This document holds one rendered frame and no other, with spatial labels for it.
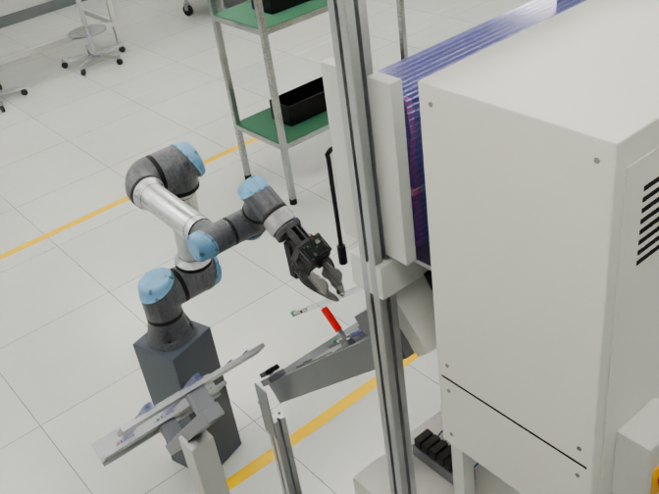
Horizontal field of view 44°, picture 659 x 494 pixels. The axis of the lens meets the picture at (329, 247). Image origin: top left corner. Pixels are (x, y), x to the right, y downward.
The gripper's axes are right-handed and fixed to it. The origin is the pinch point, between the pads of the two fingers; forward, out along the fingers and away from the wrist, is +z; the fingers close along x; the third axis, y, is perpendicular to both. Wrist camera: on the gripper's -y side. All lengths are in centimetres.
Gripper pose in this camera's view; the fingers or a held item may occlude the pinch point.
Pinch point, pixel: (336, 295)
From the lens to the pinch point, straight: 195.1
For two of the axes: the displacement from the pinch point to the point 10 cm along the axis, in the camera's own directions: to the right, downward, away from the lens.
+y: 2.4, -4.2, -8.7
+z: 6.3, 7.5, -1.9
